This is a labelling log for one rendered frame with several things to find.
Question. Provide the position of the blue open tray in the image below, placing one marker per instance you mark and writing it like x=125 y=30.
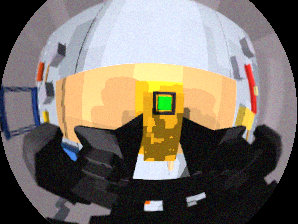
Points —
x=72 y=152

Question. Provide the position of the tan wooden floor panel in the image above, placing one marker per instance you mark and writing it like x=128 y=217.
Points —
x=106 y=97

